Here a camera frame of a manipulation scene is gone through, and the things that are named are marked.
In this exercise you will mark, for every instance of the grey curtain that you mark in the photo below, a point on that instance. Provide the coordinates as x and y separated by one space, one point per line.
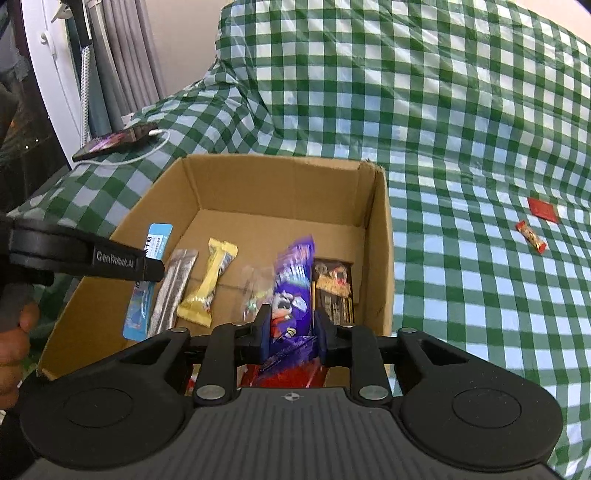
124 55

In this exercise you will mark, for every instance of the purple snack packet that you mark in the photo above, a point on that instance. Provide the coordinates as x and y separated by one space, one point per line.
291 286

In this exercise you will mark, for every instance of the clear candy wrapper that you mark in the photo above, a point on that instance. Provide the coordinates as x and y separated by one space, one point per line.
251 295

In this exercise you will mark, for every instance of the green checkered cloth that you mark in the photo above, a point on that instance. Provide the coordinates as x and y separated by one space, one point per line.
415 92

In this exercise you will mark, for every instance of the dark furniture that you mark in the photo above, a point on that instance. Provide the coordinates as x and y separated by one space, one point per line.
27 152

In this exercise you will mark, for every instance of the person's left hand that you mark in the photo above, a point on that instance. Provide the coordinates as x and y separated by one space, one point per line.
14 360

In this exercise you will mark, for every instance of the dark brown snack packet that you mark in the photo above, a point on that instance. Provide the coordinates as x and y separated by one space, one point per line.
332 286

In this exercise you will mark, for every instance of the red snack packet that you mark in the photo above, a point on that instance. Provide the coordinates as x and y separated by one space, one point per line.
295 377

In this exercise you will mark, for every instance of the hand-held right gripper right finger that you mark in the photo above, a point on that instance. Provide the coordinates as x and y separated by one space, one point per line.
322 341

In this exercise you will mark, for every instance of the white cabinet door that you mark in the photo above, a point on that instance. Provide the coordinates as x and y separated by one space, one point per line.
51 69

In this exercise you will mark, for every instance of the yellow snack bar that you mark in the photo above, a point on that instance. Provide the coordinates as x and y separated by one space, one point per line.
207 286

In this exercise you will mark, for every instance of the blue white snack packet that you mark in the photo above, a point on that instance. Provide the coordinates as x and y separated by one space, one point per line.
138 309

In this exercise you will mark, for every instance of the cardboard box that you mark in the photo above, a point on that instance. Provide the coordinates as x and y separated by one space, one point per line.
277 194

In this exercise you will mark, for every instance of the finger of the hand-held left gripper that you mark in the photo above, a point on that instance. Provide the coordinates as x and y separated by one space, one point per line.
153 269

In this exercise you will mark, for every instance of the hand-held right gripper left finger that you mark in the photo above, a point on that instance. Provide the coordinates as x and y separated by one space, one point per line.
264 334

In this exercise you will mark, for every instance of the red square packet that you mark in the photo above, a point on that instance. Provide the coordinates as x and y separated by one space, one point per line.
543 210

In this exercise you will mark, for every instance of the small red gold candy bar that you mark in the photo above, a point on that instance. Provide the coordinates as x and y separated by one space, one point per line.
531 237

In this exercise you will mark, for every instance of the silver snack packet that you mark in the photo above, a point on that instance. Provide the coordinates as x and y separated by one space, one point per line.
173 288

